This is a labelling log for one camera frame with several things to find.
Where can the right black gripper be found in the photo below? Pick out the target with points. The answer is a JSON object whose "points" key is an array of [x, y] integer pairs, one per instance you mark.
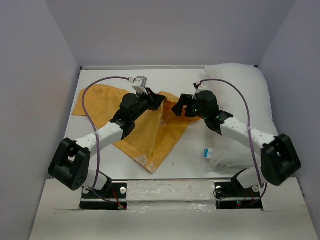
{"points": [[183, 101]]}

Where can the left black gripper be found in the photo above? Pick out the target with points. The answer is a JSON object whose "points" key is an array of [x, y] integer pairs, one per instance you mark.
{"points": [[153, 99]]}

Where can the yellow orange pillowcase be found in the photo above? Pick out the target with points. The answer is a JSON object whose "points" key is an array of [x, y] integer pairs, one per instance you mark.
{"points": [[155, 134]]}

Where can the white pillow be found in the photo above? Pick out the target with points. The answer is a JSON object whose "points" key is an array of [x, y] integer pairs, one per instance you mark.
{"points": [[241, 90]]}

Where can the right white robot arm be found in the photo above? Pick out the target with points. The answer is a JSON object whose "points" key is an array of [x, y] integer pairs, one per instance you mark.
{"points": [[278, 157]]}

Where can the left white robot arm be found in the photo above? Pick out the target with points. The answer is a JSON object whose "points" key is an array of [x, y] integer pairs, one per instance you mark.
{"points": [[71, 162]]}

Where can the blue white pillow label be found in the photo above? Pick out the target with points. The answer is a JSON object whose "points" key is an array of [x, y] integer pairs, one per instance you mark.
{"points": [[207, 153]]}

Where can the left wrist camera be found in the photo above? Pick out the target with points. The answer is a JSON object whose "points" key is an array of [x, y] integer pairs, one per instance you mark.
{"points": [[138, 84]]}

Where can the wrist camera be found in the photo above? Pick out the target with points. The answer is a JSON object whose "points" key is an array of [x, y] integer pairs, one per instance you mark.
{"points": [[138, 84], [199, 87]]}

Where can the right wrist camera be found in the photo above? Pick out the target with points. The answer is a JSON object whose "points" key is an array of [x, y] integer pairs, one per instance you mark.
{"points": [[199, 87]]}

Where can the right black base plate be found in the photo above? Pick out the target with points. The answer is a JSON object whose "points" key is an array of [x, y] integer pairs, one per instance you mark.
{"points": [[228, 198]]}

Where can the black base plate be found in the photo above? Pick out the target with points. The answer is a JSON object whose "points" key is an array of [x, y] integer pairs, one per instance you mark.
{"points": [[113, 200], [228, 198]]}

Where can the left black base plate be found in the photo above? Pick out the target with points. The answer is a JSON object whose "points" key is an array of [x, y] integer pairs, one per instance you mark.
{"points": [[113, 200]]}

